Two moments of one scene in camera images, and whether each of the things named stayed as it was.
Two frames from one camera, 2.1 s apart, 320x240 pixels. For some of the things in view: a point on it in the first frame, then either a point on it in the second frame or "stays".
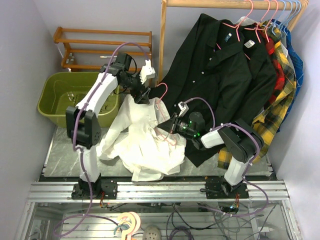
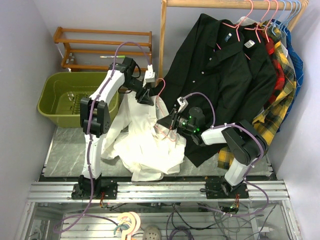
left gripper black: [142, 98] stays
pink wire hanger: [160, 135] -> [155, 113]
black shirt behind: [263, 87] stays
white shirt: [133, 136] stays
